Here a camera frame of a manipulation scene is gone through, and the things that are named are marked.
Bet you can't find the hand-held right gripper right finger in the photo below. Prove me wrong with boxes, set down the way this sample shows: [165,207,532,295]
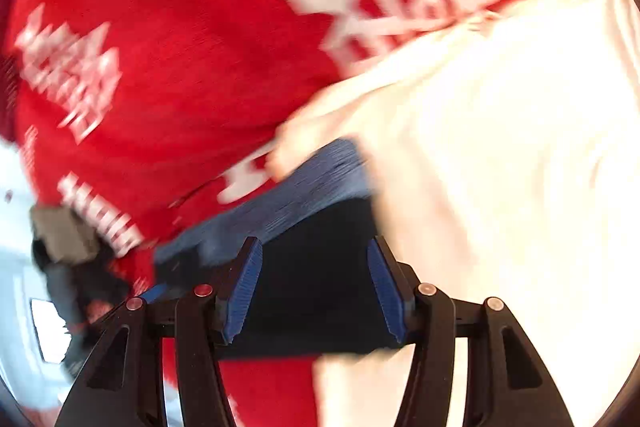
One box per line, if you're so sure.
[366,234,576,427]

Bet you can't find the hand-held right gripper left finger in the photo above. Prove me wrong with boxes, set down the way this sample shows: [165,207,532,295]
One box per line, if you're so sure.
[55,236,264,427]

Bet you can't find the black pants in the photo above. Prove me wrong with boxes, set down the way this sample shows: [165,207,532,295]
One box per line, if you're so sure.
[210,197,416,360]

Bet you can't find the dark cloth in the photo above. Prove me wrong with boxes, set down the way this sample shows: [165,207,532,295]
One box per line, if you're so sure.
[32,239,146,378]

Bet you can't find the white cloth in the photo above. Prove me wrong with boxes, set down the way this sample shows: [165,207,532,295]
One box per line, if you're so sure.
[272,0,640,427]

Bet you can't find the grey cloth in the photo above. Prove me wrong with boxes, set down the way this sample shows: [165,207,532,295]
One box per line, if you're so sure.
[30,204,103,265]

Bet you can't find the red printed blanket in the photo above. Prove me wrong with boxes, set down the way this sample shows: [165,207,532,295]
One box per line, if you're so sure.
[0,0,616,427]

